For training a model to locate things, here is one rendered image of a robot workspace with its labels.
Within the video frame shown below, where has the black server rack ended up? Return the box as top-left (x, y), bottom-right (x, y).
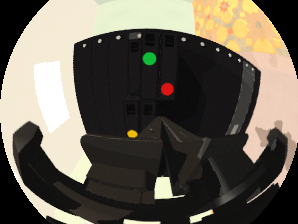
top-left (73, 28), bottom-right (261, 138)

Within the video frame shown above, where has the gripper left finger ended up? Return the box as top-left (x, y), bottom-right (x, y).
top-left (80, 116), bottom-right (163, 189)

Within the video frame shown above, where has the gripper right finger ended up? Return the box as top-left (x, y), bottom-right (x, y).
top-left (161, 116), bottom-right (249, 197)

